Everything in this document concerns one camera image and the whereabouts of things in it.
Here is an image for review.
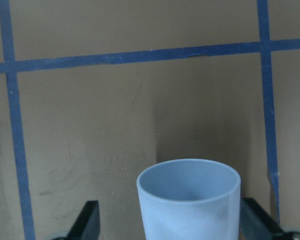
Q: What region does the light blue plastic cup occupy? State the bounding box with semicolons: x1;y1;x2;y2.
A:
136;159;241;240

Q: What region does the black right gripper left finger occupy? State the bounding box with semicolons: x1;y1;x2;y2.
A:
66;200;101;240

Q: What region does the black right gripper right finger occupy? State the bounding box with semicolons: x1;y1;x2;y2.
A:
240;197;300;240

